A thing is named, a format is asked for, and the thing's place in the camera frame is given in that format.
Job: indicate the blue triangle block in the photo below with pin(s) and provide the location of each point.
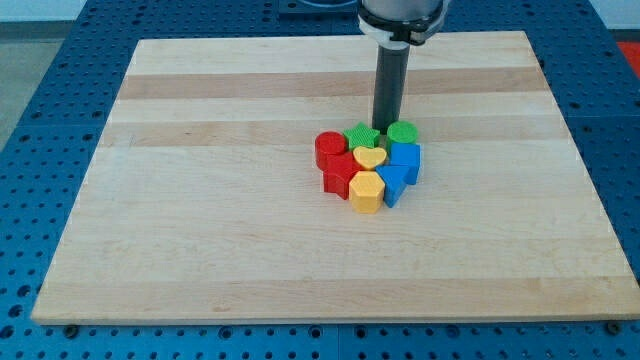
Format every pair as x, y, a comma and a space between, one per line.
394, 177

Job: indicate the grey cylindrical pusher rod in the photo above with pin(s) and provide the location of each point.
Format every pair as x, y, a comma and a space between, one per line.
389, 87

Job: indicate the light wooden board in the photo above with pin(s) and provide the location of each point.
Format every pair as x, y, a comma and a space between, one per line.
202, 203

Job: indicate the yellow hexagon block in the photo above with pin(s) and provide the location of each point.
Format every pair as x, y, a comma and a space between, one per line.
366, 192

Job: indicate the red cylinder block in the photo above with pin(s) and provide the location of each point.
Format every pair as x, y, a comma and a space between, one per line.
328, 143

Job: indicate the red pentagon block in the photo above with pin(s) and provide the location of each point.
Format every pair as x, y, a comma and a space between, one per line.
339, 171

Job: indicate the green cylinder block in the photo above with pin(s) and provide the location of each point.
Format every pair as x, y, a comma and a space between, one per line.
401, 132

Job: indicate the green star block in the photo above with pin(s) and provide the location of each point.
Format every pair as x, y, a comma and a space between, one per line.
361, 136

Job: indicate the blue cube block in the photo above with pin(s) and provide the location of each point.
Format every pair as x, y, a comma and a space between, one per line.
409, 155

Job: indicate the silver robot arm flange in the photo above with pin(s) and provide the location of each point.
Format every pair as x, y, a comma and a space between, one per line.
398, 24

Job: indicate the yellow heart block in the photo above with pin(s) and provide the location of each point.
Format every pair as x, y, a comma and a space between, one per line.
369, 158

